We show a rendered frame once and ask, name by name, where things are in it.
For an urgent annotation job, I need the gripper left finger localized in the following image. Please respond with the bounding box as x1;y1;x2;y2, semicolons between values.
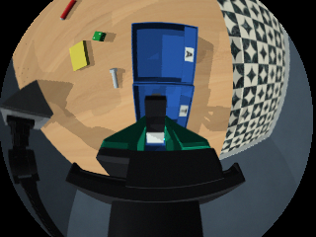
100;116;147;151

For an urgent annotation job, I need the yellow sticky note pad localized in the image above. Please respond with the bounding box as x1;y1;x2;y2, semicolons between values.
69;40;90;71

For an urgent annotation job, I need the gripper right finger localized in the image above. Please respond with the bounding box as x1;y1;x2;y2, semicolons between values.
164;116;211;151

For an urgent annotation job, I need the grey metal bolt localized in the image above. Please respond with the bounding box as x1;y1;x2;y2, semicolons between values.
110;68;119;88

